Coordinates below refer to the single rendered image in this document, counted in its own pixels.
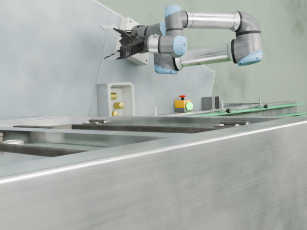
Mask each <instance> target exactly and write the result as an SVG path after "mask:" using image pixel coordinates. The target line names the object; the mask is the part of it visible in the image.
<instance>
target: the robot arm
mask: <svg viewBox="0 0 307 230"><path fill-rule="evenodd" d="M164 18H165V21H163V22H160V23H157V24H153V25H149V26H146V25H136V26H134V27H133V28H132V29H131V30H121V29H118V28H117V26H116V25H114V24H113V25H110V26H108V25H101V27H102V29H103V30H106V31H108V32H109V33H111V34H112V35H113V36H114V37H116V38H117V37H122V39H121V40H119V42H120V43H121V46H120V50H117V51H116V52H115V53H114V54H111V55H110V56H107V57H105V58H104V59H105V60H117V59H125V58H128V57H130V56H132V55H135V54H137V53H140V54H143V53H147V52H149V53H153V60H154V69H155V72H156V73H159V74H177V73H178V71H181V70H182V69H183V68H184V67H189V66H196V65H204V64H211V63H221V62H228V61H231V62H233V63H234V64H238V66H247V65H251V64H255V63H258V62H260V61H261V60H262V58H263V54H262V52H263V50H262V41H261V28H260V26H259V23H258V22H257V21H256V20H255V19H254V18H253V17H252V16H251V15H249V14H247V13H245V12H242V11H237V10H233V11H231V12H230V13H226V12H204V11H182V9H181V6H180V5H169V6H167V7H165V9H164ZM183 28H189V29H228V30H230V31H232V32H235V33H236V39H232V40H231V41H230V42H229V43H226V44H220V45H213V46H207V47H198V48H192V49H187V38H186V37H184V34H183ZM127 31H130V32H127Z"/></svg>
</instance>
